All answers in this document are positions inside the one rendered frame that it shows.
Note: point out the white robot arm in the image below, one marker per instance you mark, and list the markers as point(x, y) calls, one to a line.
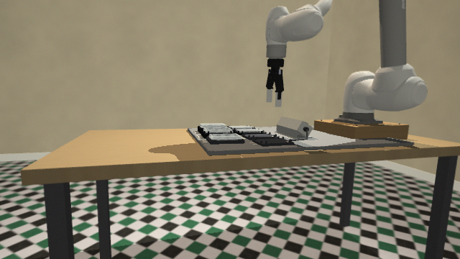
point(394, 87)

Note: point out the white operator button panel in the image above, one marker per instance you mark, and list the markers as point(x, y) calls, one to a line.
point(294, 128)

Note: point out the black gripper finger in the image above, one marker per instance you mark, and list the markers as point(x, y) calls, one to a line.
point(269, 86)
point(279, 87)

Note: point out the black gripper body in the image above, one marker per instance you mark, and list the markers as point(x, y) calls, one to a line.
point(275, 64)

